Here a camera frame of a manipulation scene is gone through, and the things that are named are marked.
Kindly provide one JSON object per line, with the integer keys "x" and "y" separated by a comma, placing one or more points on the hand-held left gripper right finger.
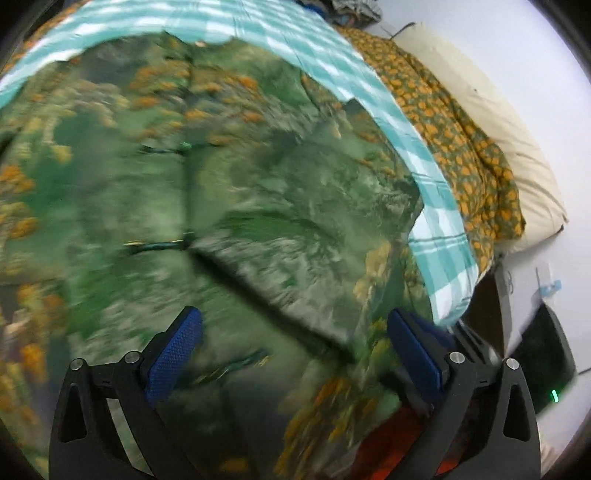
{"x": 415, "y": 355}

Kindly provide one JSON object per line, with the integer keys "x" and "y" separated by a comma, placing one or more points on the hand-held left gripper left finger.
{"x": 175, "y": 353}

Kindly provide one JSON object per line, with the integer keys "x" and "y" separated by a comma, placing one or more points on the green floral garment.
{"x": 231, "y": 184}

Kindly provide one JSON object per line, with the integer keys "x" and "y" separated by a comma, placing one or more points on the pile of clothes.
{"x": 355, "y": 9}

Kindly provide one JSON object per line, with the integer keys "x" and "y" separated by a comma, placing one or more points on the person's orange-red clothing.
{"x": 397, "y": 443}

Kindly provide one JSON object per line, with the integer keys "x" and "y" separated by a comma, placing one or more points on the black box with green light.
{"x": 549, "y": 350}

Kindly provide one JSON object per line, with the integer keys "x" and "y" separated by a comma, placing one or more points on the orange floral bed sheet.
{"x": 461, "y": 152}

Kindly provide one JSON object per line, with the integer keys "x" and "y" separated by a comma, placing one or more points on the cream padded headboard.
{"x": 508, "y": 124}

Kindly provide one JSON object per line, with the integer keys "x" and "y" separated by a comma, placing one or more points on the teal checkered blanket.
{"x": 392, "y": 106}

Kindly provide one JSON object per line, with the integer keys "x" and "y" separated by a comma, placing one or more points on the wooden bed frame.
{"x": 495, "y": 314}

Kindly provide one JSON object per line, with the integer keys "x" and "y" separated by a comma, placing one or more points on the blue white wall plug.
{"x": 550, "y": 289}

